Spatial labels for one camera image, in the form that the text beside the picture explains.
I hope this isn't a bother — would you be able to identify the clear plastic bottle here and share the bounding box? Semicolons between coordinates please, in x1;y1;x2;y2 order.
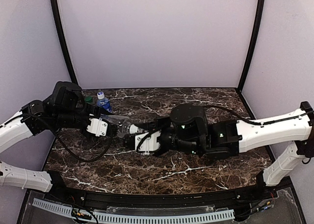
102;115;133;138

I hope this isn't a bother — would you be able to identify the white slotted cable duct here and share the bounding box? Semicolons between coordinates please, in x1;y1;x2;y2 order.
32;198;235;224

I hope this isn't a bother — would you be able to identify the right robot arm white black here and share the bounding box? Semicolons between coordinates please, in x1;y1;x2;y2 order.
123;101;314;188

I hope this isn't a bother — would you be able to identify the Starbucks coffee bottle green cap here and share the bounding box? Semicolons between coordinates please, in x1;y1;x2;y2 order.
84;96;94;103

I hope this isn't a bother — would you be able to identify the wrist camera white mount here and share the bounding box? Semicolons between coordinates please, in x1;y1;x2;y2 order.
134;131;161;155
86;118;108;137

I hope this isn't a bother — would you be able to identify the black front table rail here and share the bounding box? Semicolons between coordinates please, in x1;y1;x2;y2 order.
48;171;277;209

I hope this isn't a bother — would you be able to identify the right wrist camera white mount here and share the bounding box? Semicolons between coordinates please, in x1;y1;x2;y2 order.
134;131;161;155

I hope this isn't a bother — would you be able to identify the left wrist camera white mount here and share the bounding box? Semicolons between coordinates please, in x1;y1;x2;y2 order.
86;118;108;137

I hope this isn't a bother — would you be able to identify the black right corner frame post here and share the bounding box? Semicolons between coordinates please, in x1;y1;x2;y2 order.
237;0;265;93

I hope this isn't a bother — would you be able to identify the Pocari Sweat bottle white cap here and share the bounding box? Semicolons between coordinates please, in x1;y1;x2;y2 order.
97;92;112;113

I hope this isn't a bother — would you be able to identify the black left camera cable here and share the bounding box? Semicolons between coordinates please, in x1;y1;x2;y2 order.
24;113;114;163

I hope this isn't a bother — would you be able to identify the black corner frame post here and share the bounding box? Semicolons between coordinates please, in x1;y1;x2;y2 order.
50;0;78;84
237;0;265;93

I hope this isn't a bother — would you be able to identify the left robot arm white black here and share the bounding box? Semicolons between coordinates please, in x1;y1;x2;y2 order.
0;81;116;193

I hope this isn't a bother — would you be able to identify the black left corner frame post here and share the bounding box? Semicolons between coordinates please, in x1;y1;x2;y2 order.
50;0;78;84

